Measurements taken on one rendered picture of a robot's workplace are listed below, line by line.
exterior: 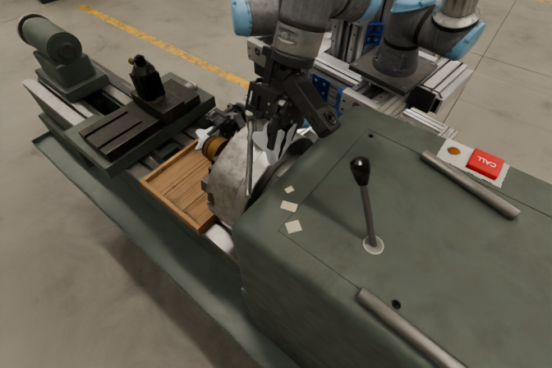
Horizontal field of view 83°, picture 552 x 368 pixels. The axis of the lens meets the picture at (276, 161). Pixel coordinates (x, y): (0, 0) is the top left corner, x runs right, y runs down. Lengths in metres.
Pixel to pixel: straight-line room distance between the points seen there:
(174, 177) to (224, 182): 0.45
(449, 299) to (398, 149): 0.32
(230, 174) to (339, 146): 0.26
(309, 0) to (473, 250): 0.50
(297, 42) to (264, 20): 0.43
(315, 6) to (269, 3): 0.44
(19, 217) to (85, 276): 0.70
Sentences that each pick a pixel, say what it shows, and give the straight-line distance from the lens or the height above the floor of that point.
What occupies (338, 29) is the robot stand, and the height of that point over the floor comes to 1.17.
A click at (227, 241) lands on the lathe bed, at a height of 0.87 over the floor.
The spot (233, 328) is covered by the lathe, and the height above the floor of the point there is 0.54.
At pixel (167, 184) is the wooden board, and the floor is 0.88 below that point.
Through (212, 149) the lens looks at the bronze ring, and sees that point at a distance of 0.92.
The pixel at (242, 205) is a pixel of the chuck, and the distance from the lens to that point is 0.73.
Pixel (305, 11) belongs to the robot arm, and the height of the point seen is 1.57.
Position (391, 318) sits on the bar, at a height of 1.28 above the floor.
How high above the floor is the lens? 1.77
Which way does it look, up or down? 49 degrees down
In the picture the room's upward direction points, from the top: straight up
